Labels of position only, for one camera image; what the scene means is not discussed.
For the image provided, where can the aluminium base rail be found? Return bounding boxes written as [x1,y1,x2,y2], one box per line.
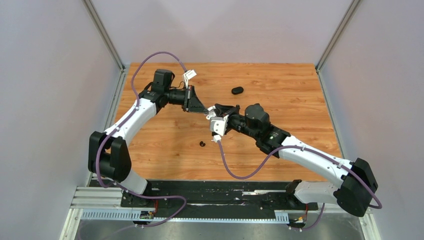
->
[67,186,374,223]

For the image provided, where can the white earbud charging case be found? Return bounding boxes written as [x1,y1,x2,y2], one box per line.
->
[206,105,218,121]

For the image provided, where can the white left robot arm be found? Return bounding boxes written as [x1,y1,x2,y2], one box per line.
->
[88,69,207,207]

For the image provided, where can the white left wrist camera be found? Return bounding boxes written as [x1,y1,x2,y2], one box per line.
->
[182,69,197,89]

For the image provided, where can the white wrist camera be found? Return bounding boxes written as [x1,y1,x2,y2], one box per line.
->
[182,69,197,89]
[209,115,229,137]

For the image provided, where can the white earbud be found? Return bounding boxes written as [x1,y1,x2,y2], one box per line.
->
[212,134,222,143]

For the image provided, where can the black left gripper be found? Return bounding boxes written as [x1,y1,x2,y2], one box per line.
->
[164,85,209,114]

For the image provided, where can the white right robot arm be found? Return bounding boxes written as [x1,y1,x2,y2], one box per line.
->
[206,103,383,217]

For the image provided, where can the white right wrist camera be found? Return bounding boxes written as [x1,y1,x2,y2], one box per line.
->
[209,115,229,137]

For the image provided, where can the black earbud case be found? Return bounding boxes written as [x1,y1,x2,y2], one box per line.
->
[231,86,244,95]

